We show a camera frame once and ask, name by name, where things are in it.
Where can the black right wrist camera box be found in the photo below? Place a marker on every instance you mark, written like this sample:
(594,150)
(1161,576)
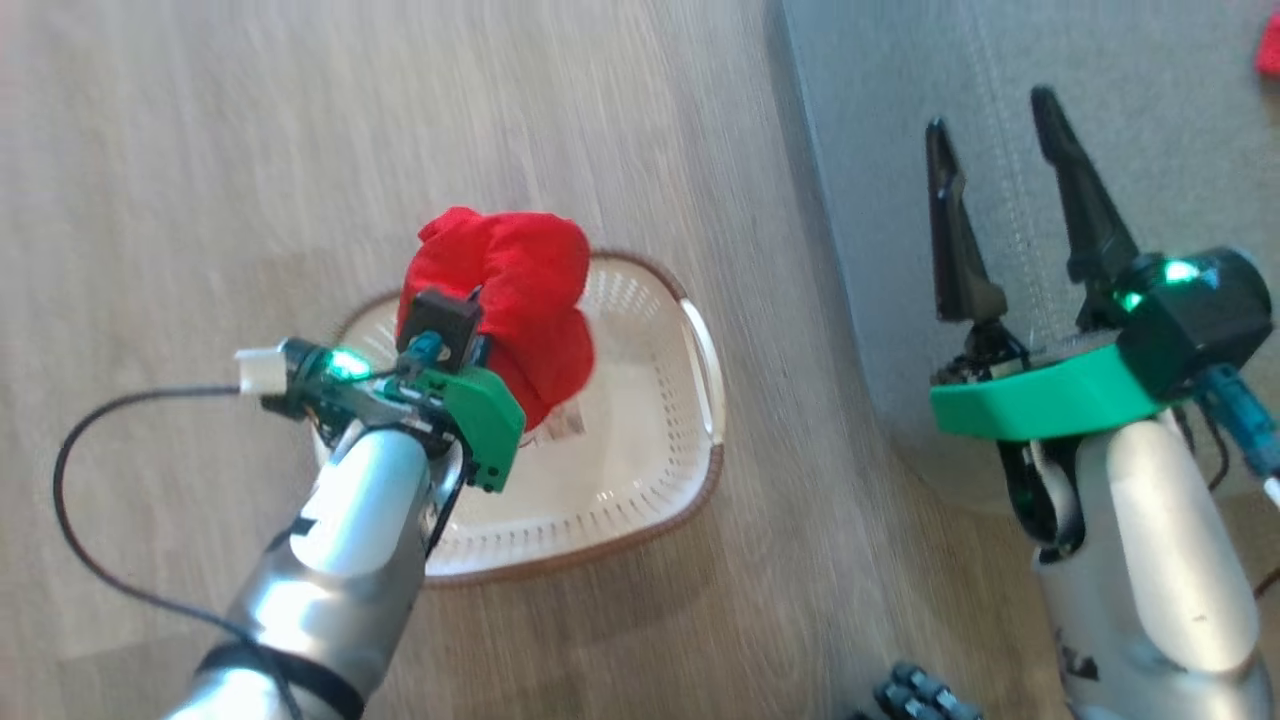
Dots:
(1195,320)

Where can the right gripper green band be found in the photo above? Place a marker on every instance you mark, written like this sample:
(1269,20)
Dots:
(1040,400)

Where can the small red item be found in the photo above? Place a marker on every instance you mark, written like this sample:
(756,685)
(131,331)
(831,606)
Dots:
(1270,45)

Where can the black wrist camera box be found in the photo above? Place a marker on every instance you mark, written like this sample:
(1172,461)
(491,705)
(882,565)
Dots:
(440,322)
(1195,320)

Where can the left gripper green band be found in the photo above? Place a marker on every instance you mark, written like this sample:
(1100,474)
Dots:
(480,415)

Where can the red cloth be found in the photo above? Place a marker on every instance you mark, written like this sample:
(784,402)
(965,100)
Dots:
(520,290)

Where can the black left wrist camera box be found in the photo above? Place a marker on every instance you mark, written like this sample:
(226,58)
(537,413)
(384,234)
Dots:
(440,322)

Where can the grey fabric sofa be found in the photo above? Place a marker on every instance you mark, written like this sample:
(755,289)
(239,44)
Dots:
(1100,100)

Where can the white laundry basket brown rim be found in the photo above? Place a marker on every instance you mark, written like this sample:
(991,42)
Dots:
(640,440)

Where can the paper label in basket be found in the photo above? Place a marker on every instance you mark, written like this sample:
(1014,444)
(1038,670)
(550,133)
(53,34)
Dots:
(560,425)

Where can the dark grey robot base part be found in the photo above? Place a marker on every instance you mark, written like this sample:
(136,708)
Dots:
(920,695)

